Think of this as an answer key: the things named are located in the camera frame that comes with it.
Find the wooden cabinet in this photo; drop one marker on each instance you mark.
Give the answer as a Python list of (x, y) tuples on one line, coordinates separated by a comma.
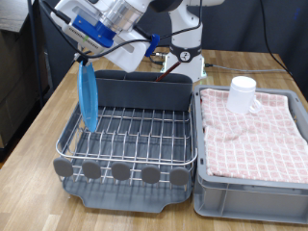
[(16, 80)]

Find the wrist camera on blue mount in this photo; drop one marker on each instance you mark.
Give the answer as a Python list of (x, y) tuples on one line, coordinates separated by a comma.
[(93, 32)]

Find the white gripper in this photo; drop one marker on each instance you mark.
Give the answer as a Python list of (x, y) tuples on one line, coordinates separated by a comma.
[(131, 54)]

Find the grey plastic drain tray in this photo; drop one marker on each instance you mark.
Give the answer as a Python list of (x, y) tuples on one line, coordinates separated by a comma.
[(128, 199)]

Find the grey plastic crate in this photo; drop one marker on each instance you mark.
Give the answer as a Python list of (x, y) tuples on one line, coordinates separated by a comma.
[(250, 202)]

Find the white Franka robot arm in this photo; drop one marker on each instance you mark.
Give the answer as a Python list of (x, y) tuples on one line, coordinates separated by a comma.
[(186, 32)]

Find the pink checked dish cloth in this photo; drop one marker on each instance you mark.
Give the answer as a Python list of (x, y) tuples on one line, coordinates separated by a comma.
[(250, 144)]

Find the blue plastic plate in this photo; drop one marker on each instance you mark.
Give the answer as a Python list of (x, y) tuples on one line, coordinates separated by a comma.
[(88, 96)]

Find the black metal pole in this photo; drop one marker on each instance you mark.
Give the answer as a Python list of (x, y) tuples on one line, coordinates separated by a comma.
[(35, 48)]

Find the white plastic mug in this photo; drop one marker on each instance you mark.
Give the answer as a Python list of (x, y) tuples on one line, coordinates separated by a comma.
[(240, 93)]

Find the dark grey cutlery caddy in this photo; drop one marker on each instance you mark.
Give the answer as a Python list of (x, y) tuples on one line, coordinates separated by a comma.
[(144, 93)]

